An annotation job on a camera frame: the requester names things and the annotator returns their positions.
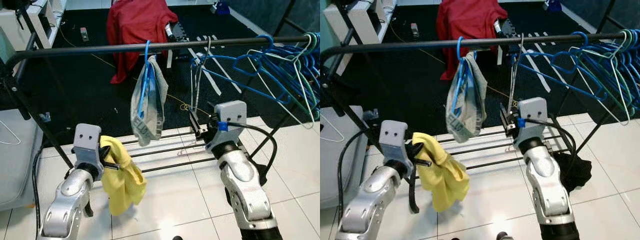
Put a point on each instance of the yellow garment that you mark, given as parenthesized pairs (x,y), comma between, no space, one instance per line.
(442,180)
(122,180)

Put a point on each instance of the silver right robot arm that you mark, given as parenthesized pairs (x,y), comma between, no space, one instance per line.
(245,190)
(547,190)

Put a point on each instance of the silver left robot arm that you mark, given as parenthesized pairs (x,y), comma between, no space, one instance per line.
(370,200)
(65,210)

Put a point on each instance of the blue plastic hanger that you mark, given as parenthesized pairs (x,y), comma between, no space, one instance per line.
(300,75)
(240,83)
(620,70)
(560,77)
(312,65)
(634,60)

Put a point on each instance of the blue hanger carrying grey garment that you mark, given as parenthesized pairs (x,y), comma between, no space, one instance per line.
(457,80)
(146,87)

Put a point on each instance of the pale green hanger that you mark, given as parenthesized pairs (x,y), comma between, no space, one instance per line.
(600,86)
(280,87)

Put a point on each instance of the grey garment with lettering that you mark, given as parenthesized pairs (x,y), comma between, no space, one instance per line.
(477,105)
(157,100)

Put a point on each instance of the white floor strip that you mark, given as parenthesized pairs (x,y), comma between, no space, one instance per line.
(205,75)
(537,75)

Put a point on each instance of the black carpet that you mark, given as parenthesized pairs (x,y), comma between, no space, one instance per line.
(400,85)
(75,85)

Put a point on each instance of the grey upholstered ottoman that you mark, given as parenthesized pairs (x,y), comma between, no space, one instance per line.
(335,165)
(15,160)

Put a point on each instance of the black white machine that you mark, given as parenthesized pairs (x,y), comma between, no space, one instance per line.
(176,31)
(505,27)

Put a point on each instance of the black metal clothes rack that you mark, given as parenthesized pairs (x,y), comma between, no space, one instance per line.
(100,50)
(425,47)

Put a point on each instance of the red cloth cover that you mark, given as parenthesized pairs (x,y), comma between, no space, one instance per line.
(135,25)
(465,25)

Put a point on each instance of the blue mop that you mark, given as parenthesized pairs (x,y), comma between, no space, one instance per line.
(552,6)
(222,7)

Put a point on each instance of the small grey remote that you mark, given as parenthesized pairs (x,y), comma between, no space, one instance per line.
(84,34)
(415,31)

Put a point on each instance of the white shelf unit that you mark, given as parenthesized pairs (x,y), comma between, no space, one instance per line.
(360,20)
(47,17)

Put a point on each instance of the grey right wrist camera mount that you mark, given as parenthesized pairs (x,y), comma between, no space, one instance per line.
(532,112)
(231,112)

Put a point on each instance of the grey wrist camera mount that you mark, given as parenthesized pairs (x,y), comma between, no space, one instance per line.
(532,112)
(231,112)
(395,140)
(87,142)

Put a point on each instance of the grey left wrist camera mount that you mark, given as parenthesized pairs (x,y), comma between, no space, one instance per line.
(395,140)
(87,142)

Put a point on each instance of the grey metal bracket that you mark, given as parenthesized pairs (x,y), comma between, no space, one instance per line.
(45,117)
(370,115)

